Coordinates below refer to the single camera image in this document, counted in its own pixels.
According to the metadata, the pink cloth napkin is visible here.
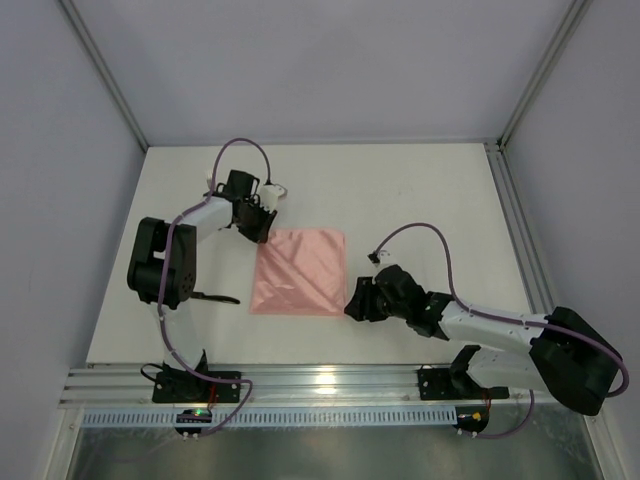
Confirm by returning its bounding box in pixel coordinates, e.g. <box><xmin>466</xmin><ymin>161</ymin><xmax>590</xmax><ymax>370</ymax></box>
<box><xmin>249</xmin><ymin>228</ymin><xmax>347</xmax><ymax>317</ymax></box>

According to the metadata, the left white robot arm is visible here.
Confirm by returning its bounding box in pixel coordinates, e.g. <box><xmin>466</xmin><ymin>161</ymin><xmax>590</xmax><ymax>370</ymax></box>
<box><xmin>127</xmin><ymin>170</ymin><xmax>287</xmax><ymax>381</ymax></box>

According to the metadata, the right small controller board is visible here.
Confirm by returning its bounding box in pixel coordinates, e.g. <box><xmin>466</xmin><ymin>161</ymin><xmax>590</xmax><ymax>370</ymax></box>
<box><xmin>453</xmin><ymin>405</ymin><xmax>490</xmax><ymax>439</ymax></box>

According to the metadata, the small controller board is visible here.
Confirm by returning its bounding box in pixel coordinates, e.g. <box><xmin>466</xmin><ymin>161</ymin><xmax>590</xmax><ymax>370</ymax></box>
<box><xmin>174</xmin><ymin>408</ymin><xmax>212</xmax><ymax>440</ymax></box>
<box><xmin>453</xmin><ymin>405</ymin><xmax>490</xmax><ymax>439</ymax></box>

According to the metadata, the left small controller board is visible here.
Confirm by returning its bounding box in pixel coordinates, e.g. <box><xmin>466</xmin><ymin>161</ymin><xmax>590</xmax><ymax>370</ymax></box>
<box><xmin>174</xmin><ymin>408</ymin><xmax>212</xmax><ymax>440</ymax></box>

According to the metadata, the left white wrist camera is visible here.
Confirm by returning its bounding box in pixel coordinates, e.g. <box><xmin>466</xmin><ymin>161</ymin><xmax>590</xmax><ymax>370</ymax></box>
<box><xmin>258</xmin><ymin>184</ymin><xmax>288</xmax><ymax>211</ymax></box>

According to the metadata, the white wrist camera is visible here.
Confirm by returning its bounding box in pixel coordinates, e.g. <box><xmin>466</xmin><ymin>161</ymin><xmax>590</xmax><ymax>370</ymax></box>
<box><xmin>258</xmin><ymin>184</ymin><xmax>288</xmax><ymax>211</ymax></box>
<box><xmin>368</xmin><ymin>249</ymin><xmax>397</xmax><ymax>271</ymax></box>

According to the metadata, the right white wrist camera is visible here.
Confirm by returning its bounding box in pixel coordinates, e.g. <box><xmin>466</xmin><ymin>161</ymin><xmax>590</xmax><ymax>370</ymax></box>
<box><xmin>368</xmin><ymin>249</ymin><xmax>397</xmax><ymax>271</ymax></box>

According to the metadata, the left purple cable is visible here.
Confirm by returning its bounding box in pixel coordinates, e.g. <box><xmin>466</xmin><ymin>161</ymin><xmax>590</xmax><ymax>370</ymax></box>
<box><xmin>155</xmin><ymin>137</ymin><xmax>273</xmax><ymax>437</ymax></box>

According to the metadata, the purple cable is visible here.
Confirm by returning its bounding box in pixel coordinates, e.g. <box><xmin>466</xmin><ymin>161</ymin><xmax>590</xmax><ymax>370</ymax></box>
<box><xmin>374</xmin><ymin>222</ymin><xmax>630</xmax><ymax>441</ymax></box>
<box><xmin>155</xmin><ymin>137</ymin><xmax>273</xmax><ymax>437</ymax></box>

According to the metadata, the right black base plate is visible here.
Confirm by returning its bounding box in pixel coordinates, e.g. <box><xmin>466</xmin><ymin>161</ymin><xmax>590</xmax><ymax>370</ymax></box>
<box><xmin>416</xmin><ymin>366</ymin><xmax>510</xmax><ymax>401</ymax></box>

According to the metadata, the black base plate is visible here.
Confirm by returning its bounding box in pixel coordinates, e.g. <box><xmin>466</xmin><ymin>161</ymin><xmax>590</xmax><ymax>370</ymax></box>
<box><xmin>140</xmin><ymin>360</ymin><xmax>242</xmax><ymax>404</ymax></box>
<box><xmin>416</xmin><ymin>366</ymin><xmax>510</xmax><ymax>401</ymax></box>

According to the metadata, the black handled knife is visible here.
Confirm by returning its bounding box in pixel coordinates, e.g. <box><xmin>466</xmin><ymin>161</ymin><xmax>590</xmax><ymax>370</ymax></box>
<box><xmin>190</xmin><ymin>291</ymin><xmax>241</xmax><ymax>305</ymax></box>

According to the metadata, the slotted cable duct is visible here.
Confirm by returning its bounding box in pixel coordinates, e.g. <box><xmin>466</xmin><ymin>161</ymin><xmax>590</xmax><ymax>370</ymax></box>
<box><xmin>81</xmin><ymin>405</ymin><xmax>455</xmax><ymax>428</ymax></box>

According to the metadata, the right side aluminium rail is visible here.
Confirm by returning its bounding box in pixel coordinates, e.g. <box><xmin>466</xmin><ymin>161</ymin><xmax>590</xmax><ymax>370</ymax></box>
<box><xmin>484</xmin><ymin>142</ymin><xmax>556</xmax><ymax>314</ymax></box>

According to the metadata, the aluminium rail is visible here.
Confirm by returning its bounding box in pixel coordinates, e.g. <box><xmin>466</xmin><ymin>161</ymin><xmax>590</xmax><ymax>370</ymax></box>
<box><xmin>58</xmin><ymin>364</ymin><xmax>529</xmax><ymax>408</ymax></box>
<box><xmin>484</xmin><ymin>142</ymin><xmax>556</xmax><ymax>314</ymax></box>

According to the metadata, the front aluminium rail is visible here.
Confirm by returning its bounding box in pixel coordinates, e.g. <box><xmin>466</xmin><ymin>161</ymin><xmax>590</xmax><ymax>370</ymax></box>
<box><xmin>58</xmin><ymin>364</ymin><xmax>529</xmax><ymax>408</ymax></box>

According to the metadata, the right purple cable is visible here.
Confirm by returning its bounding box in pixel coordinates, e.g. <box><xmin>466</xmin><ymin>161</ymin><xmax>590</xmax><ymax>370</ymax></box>
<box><xmin>374</xmin><ymin>222</ymin><xmax>630</xmax><ymax>441</ymax></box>

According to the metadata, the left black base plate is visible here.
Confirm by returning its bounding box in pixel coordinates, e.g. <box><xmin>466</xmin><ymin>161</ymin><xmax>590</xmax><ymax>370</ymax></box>
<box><xmin>140</xmin><ymin>360</ymin><xmax>242</xmax><ymax>404</ymax></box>

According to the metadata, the left corner aluminium post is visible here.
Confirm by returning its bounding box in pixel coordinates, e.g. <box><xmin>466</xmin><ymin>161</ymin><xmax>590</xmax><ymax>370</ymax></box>
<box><xmin>56</xmin><ymin>0</ymin><xmax>150</xmax><ymax>153</ymax></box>

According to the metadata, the corner aluminium post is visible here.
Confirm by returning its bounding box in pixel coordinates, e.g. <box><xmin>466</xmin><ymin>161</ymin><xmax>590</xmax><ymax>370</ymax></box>
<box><xmin>497</xmin><ymin>0</ymin><xmax>592</xmax><ymax>150</ymax></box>
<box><xmin>56</xmin><ymin>0</ymin><xmax>150</xmax><ymax>153</ymax></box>

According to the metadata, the right corner aluminium post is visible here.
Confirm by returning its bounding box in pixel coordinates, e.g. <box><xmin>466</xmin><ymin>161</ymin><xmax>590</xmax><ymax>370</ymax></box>
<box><xmin>497</xmin><ymin>0</ymin><xmax>592</xmax><ymax>150</ymax></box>

